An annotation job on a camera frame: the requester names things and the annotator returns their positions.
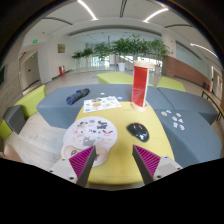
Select round cartoon mouse pad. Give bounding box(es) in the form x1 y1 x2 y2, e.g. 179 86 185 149
61 116 118 167

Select potted green tree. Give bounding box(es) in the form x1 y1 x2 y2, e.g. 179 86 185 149
112 37 133 72

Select dark blue folded cloth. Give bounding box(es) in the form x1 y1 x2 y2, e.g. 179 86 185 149
66 88 90 105

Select scattered small stickers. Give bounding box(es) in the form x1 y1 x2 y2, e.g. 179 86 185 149
161 110 185 130

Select white sticker sheet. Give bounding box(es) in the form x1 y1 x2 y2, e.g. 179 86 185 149
83 96 121 113

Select red fire extinguisher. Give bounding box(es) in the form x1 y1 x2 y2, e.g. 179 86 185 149
59 66 64 76

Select black computer mouse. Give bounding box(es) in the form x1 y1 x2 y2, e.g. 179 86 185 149
127 123 150 142

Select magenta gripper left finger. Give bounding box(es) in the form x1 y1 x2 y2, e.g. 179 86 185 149
69 146 96 187

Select lime green ottoman centre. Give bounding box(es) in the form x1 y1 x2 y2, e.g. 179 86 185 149
97 72 150 86

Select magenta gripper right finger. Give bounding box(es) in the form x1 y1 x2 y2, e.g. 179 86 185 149
132 145 161 185

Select yellow oval table pad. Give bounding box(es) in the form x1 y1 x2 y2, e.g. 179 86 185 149
75 102 174 185

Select lime green bench left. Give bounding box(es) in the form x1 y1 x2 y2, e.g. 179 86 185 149
15 85 46 118

